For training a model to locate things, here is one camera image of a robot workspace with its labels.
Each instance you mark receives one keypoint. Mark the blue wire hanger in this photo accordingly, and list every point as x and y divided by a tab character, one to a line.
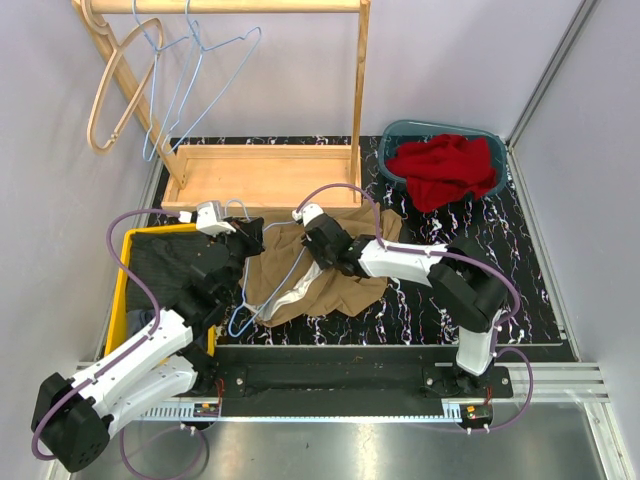
156	140
222	64
236	333

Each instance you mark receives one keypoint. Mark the yellow plastic crate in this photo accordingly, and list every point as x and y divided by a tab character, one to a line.
120	280

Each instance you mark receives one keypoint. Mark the teal plastic basin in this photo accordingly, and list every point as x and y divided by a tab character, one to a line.
403	131

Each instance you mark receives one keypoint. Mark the dark grey folded clothes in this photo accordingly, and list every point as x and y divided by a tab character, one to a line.
191	299

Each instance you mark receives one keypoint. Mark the tan brown skirt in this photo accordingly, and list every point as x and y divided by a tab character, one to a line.
310	290

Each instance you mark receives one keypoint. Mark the red cloth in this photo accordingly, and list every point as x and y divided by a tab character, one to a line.
445	169

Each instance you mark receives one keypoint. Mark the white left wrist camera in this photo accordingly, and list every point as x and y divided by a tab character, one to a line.
207	218

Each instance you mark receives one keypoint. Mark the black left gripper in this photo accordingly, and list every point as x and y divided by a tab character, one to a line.
249	233

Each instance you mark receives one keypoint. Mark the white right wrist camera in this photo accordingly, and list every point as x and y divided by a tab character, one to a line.
307	213

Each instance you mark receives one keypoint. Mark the black marble pattern mat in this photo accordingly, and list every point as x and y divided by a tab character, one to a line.
408	314

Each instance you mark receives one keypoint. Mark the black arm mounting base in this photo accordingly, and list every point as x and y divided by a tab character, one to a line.
349	383

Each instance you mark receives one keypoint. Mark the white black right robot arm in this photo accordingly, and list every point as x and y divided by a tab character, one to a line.
470	290

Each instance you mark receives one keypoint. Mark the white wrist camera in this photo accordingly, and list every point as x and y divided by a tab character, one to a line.
207	218
307	213

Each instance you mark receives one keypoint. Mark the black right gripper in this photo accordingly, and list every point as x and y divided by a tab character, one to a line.
322	264

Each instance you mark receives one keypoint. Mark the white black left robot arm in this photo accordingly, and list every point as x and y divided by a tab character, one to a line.
75	418

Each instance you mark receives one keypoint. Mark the wooden clothes rack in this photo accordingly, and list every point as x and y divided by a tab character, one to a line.
264	176

